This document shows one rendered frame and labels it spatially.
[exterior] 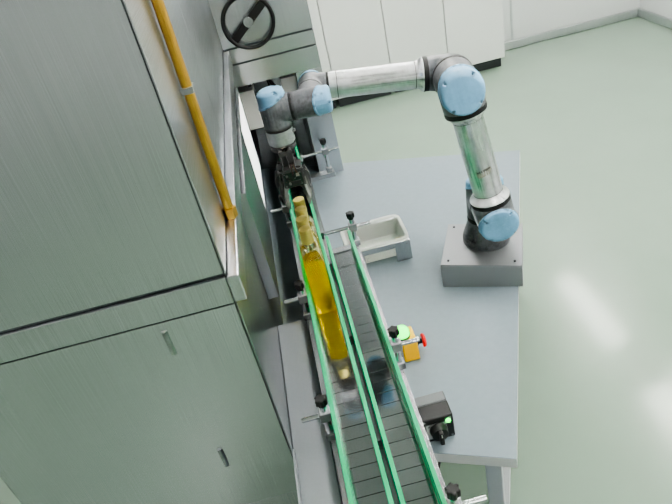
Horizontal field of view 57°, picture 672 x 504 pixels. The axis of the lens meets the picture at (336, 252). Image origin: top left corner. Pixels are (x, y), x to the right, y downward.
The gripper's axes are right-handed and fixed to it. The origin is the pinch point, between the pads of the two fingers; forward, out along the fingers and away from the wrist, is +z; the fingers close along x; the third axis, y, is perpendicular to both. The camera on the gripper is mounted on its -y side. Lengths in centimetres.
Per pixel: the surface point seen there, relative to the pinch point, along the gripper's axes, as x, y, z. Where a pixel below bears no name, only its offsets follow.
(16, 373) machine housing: -59, 67, -15
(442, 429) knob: 20, 66, 34
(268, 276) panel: -13.1, 19.9, 9.7
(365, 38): 82, -371, 60
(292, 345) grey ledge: -11.5, 30.3, 27.3
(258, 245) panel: -13.0, 19.9, -0.7
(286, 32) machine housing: 11, -95, -25
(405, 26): 118, -371, 59
